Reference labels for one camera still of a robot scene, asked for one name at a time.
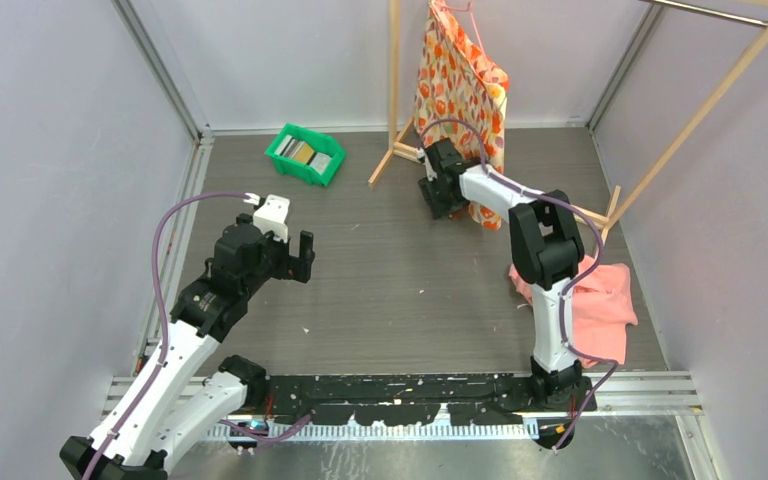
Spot pink cloth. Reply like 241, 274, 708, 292
508, 264, 638, 372

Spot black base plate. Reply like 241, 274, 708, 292
235, 373, 592, 427

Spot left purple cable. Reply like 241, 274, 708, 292
79, 191, 263, 480

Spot silver card in bin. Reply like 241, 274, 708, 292
309, 152, 332, 175

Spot green plastic bin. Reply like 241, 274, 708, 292
265, 123, 346, 187

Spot aluminium frame rail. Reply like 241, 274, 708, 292
102, 370, 703, 442

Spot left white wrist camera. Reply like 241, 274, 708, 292
252, 194, 291, 243

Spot floral fabric bag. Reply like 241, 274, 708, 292
412, 0, 511, 232

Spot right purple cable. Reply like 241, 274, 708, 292
417, 117, 620, 452

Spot gold credit card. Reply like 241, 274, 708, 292
289, 141, 316, 165

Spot purple cable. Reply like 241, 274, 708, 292
417, 117, 620, 452
79, 191, 263, 480

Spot wooden clothes rack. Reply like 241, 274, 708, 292
367, 0, 768, 261

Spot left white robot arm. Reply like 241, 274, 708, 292
60, 214, 316, 479

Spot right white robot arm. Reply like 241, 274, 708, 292
418, 139, 590, 411

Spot pink hanger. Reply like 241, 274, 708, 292
430, 1, 493, 70

